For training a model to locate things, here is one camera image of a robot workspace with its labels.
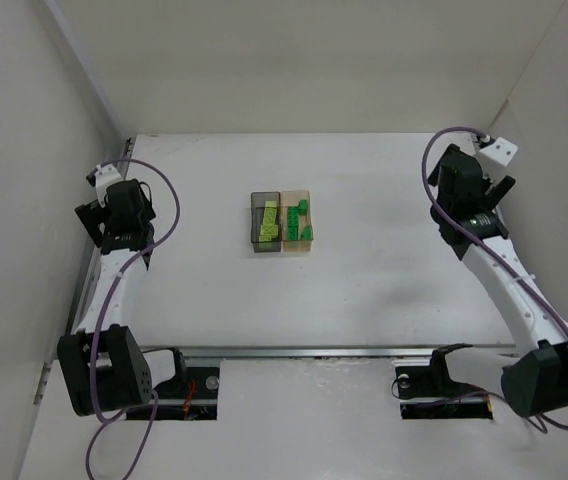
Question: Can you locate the dark green long lego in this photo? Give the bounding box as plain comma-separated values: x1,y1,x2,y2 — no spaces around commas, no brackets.
287,207,300,228
286,225,300,242

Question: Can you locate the grey transparent container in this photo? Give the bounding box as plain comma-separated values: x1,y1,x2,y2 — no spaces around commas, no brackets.
250,191,283,253

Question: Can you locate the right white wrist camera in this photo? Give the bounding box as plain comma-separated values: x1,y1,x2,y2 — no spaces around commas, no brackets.
475,135,519,181

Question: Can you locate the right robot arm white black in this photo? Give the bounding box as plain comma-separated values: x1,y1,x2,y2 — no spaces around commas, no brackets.
427,139,568,417

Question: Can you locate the orange transparent container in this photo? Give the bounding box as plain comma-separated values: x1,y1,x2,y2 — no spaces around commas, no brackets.
280,190,313,252

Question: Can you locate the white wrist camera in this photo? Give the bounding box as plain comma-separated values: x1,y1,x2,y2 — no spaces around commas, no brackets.
475,135,519,181
86,164,123,207

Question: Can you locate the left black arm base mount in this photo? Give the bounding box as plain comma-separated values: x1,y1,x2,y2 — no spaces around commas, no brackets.
155,359,220,421

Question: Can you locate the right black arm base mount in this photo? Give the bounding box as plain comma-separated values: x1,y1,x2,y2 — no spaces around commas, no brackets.
391,343,493,420

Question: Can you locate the lime green 2x3 lego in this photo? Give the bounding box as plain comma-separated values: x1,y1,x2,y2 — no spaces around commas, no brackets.
262,208,278,225

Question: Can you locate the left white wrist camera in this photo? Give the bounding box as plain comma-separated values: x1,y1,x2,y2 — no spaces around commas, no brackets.
86,164,123,207

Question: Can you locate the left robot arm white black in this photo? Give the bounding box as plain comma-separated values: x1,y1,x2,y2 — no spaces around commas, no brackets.
57,177,187,416

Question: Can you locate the aluminium front rail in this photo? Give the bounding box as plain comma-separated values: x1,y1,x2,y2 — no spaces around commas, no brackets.
66,344,548,360

